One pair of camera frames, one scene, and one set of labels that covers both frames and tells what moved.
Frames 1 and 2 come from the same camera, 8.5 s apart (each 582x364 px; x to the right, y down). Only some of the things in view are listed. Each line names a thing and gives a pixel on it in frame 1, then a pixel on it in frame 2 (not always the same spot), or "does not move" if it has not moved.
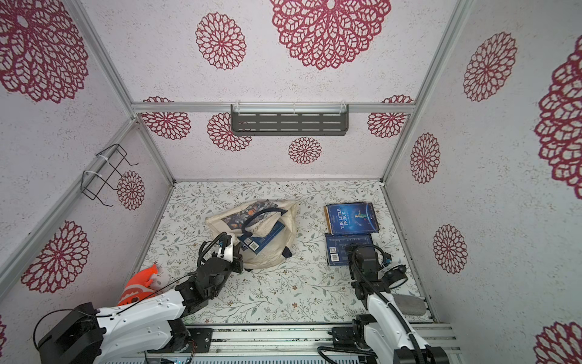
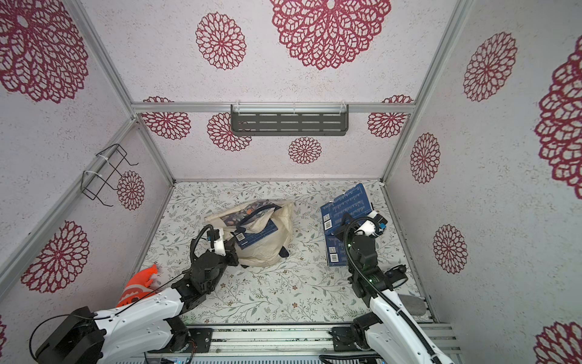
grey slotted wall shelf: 289,120 does not move
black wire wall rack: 92,182 does not move
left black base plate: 201,341 does not move
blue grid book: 255,244 → 355,202
